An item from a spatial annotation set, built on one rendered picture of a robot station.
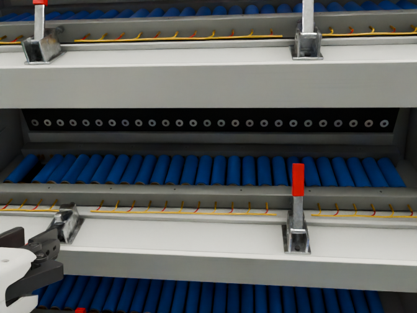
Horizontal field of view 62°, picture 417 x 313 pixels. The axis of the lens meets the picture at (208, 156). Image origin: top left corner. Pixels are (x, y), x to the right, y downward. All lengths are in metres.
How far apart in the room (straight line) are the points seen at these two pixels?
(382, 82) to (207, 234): 0.24
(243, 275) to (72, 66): 0.28
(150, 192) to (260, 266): 0.16
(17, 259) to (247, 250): 0.22
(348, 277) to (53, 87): 0.37
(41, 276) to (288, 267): 0.24
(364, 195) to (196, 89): 0.23
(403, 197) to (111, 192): 0.35
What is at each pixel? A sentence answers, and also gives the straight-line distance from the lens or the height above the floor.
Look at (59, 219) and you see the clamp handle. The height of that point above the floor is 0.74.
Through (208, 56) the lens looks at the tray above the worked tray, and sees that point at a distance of 0.36.
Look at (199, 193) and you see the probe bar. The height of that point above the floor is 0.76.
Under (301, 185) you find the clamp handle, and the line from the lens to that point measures 0.38.
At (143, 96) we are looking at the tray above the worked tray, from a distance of 0.36.
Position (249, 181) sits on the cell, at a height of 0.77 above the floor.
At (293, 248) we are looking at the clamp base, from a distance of 0.40.
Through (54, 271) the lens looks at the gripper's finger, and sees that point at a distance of 0.31.
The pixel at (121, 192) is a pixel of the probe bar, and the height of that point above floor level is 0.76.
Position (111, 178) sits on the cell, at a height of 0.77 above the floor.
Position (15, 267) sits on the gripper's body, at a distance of 0.29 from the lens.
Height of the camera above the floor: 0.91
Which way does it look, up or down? 14 degrees down
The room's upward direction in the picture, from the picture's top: 1 degrees counter-clockwise
